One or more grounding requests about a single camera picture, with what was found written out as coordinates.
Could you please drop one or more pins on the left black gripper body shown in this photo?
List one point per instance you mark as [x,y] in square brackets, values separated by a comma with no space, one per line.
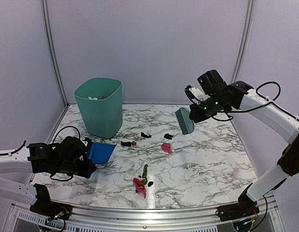
[68,168]

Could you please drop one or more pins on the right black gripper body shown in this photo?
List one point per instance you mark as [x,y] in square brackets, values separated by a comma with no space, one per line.
[214,105]

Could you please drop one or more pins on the blue plastic dustpan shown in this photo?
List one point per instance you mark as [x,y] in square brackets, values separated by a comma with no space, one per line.
[100,153]

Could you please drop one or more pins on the teal hand brush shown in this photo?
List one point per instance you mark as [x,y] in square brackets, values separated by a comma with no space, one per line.
[185,123]

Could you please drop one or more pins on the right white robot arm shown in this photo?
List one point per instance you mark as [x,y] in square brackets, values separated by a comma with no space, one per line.
[218,97]

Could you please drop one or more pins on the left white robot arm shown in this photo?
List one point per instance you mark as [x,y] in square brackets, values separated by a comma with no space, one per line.
[68,157]

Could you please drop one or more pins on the paper scraps inside bin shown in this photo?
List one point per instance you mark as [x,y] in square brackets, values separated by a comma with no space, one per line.
[96,99]

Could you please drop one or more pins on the black paper scrap right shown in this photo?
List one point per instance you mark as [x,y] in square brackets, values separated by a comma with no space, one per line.
[168,136]

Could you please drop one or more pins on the black and pink paper scrap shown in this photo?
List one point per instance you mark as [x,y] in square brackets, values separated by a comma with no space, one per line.
[128,144]

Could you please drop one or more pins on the pink paper scrap centre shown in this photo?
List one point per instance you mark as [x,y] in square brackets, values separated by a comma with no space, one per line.
[166,147]

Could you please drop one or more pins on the green paper scrap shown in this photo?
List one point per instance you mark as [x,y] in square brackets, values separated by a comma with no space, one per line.
[143,177]

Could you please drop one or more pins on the teal plastic waste bin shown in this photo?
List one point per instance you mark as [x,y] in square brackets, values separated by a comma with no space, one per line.
[101,118]

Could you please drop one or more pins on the black and white paper scrap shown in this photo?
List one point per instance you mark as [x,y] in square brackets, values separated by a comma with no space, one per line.
[147,134]

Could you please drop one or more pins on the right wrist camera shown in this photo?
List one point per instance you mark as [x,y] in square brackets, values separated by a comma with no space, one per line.
[195,95]

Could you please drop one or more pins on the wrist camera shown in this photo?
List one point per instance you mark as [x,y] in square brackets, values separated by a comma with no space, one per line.
[195,95]
[88,142]

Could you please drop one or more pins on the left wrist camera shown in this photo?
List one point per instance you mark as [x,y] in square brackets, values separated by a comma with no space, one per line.
[88,142]

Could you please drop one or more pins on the left aluminium corner post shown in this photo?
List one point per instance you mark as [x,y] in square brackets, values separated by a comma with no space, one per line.
[52,52]

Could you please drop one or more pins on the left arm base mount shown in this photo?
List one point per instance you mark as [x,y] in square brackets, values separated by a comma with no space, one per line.
[49,207]

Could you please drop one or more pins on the aluminium front frame rail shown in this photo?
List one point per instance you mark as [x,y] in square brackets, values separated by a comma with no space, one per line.
[98,219]

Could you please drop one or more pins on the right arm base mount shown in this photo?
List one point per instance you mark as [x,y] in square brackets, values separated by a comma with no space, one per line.
[244,207]

